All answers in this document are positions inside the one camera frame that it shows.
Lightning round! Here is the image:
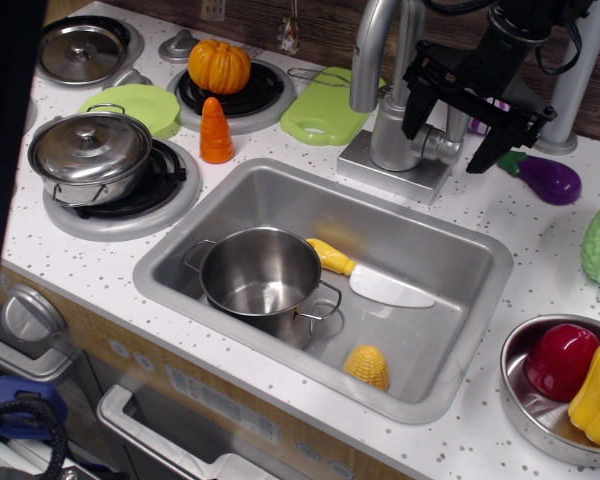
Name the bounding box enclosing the silver oven door handle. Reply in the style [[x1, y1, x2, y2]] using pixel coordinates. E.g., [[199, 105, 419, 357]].
[[97, 385, 271, 479]]

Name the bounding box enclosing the grey vertical post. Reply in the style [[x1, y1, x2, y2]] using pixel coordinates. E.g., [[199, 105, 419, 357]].
[[534, 1, 600, 155]]

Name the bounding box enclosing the green toy cutting board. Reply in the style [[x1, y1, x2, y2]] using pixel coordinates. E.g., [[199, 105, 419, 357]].
[[280, 67, 370, 146]]

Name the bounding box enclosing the blue clamp with cable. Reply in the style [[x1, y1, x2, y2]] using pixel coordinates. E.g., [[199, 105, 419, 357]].
[[0, 376, 68, 479]]

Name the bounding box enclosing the purple toy eggplant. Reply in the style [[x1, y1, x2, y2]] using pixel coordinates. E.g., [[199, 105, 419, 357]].
[[496, 151, 582, 206]]

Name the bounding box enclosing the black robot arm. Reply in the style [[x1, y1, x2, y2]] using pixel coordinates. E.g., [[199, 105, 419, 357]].
[[402, 1, 590, 174]]

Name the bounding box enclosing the wire whisk utensil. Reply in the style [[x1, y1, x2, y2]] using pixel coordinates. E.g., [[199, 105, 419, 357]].
[[287, 67, 350, 88]]

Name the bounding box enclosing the orange toy carrot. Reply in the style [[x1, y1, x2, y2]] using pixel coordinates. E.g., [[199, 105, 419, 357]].
[[199, 97, 235, 164]]

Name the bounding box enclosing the yellow toy corn piece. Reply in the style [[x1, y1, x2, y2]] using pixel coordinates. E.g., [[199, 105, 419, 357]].
[[343, 345, 390, 391]]

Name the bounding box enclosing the yellow handled toy knife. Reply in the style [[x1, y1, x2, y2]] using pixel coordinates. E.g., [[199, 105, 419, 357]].
[[306, 238, 435, 309]]

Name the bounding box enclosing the back right stove burner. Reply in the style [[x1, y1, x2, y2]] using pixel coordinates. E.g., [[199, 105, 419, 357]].
[[167, 60, 296, 135]]

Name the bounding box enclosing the open steel pot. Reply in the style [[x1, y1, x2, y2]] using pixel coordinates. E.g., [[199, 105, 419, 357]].
[[184, 227, 342, 349]]

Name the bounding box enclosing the red toy pepper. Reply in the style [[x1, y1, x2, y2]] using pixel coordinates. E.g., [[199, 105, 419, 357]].
[[524, 323, 600, 402]]

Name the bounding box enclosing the steel bowl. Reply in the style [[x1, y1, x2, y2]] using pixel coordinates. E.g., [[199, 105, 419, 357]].
[[499, 314, 600, 468]]

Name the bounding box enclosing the green plastic plate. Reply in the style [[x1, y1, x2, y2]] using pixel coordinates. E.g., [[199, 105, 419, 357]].
[[78, 84, 181, 138]]

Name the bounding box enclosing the purple white toy piece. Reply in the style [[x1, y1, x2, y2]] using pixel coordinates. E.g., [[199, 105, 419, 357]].
[[469, 97, 512, 136]]

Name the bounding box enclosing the grey stove knob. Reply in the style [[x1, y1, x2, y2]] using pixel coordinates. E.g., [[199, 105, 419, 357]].
[[158, 29, 198, 63]]

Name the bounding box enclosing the front left stove burner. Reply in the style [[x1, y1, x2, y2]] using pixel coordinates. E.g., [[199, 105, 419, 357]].
[[43, 139, 201, 242]]

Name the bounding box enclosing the orange toy pumpkin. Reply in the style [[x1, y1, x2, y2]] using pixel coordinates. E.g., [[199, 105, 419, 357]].
[[188, 39, 251, 95]]

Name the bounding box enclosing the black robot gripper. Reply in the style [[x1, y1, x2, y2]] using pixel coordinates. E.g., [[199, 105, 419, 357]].
[[402, 13, 555, 174]]

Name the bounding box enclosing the steel pan lid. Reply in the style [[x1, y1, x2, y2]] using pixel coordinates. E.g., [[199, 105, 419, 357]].
[[37, 25, 126, 85]]

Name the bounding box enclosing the silver faucet lever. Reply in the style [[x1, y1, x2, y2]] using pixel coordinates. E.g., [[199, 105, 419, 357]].
[[412, 106, 470, 165]]

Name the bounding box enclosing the silver oven dial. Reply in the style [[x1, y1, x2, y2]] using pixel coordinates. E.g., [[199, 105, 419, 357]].
[[1, 284, 67, 343]]

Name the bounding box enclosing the silver toy faucet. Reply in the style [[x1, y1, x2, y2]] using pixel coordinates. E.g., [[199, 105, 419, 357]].
[[337, 0, 451, 205]]

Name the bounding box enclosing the lidded steel pot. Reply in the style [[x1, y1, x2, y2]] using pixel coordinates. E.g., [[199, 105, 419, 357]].
[[28, 111, 152, 207]]

